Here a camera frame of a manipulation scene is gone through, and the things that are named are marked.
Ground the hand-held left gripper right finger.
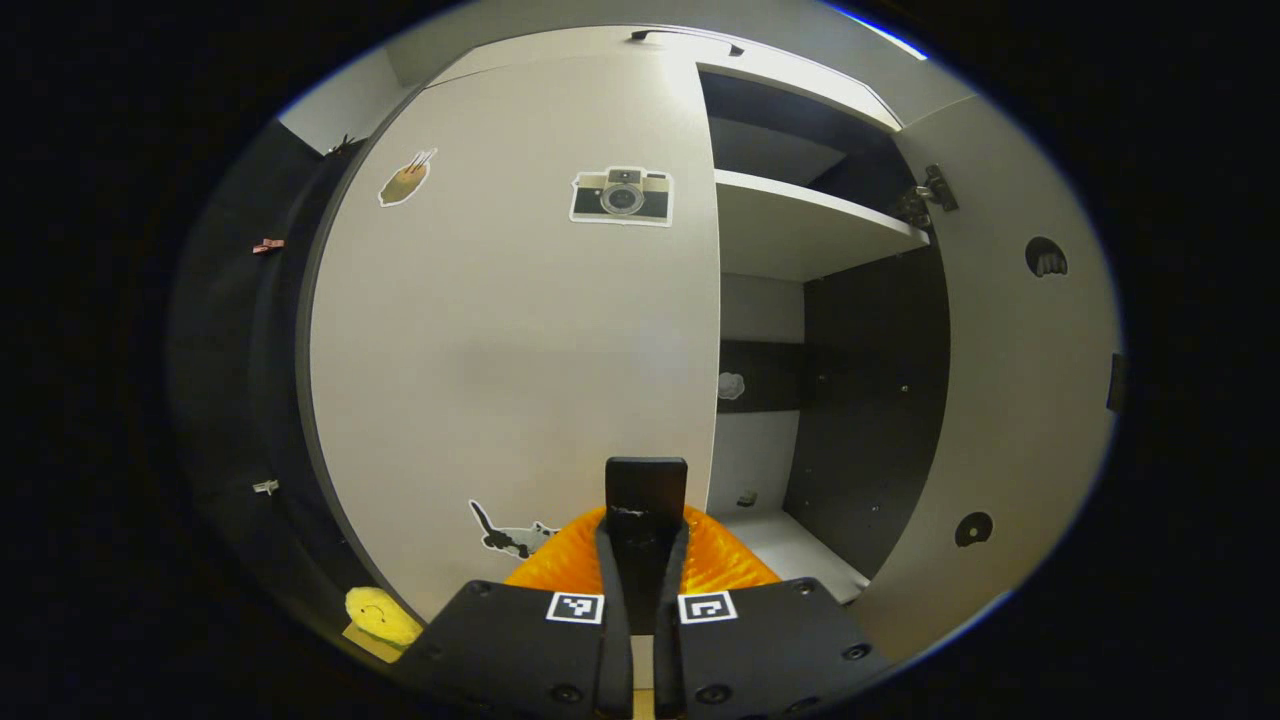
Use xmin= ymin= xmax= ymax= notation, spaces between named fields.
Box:
xmin=653 ymin=505 xmax=894 ymax=720

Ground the grey double-door shoe cabinet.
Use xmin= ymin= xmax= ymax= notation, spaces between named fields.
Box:
xmin=296 ymin=22 xmax=951 ymax=626

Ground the cabinet door with camera sticker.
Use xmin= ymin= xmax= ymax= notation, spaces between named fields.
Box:
xmin=308 ymin=52 xmax=723 ymax=626

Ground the cabinet door with headphone sticker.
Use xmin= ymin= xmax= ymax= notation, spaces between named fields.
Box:
xmin=850 ymin=95 xmax=1123 ymax=663

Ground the black curved drawer handle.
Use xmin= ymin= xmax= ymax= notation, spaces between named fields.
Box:
xmin=630 ymin=29 xmax=746 ymax=57

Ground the black door handle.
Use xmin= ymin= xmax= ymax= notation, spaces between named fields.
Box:
xmin=605 ymin=457 xmax=689 ymax=636

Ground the black metal door hinge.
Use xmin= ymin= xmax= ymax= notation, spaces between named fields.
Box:
xmin=893 ymin=165 xmax=959 ymax=229

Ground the white cabinet shelf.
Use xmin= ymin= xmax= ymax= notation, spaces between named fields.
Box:
xmin=714 ymin=168 xmax=931 ymax=284

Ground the yellow plush toy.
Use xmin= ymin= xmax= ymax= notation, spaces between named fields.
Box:
xmin=345 ymin=587 xmax=425 ymax=648

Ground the grey cabinet drawer front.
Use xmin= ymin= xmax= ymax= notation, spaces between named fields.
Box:
xmin=425 ymin=27 xmax=901 ymax=131

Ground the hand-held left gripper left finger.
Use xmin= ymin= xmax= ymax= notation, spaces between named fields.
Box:
xmin=398 ymin=506 xmax=635 ymax=720

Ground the ceiling light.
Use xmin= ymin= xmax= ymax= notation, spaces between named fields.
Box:
xmin=830 ymin=2 xmax=929 ymax=61

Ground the black backdrop cloth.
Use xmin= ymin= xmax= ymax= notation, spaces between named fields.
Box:
xmin=168 ymin=120 xmax=421 ymax=661

